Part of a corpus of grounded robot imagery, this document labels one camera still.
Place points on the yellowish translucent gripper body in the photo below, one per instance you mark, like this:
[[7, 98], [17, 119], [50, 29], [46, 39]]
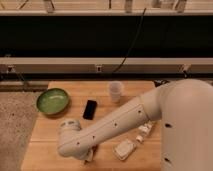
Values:
[[91, 155]]

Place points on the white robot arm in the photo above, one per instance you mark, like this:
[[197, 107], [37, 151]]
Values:
[[185, 108]]

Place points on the green ceramic bowl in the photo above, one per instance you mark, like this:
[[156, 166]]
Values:
[[52, 101]]

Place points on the black smartphone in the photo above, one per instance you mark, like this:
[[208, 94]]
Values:
[[90, 110]]

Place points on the white plastic bottle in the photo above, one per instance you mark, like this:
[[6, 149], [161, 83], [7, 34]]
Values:
[[144, 131]]

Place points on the translucent plastic cup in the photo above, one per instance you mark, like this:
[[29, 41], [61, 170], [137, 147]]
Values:
[[115, 89]]

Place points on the white wall outlet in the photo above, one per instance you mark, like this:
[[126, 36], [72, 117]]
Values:
[[99, 69]]

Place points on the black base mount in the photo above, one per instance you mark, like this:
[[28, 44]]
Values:
[[158, 83]]

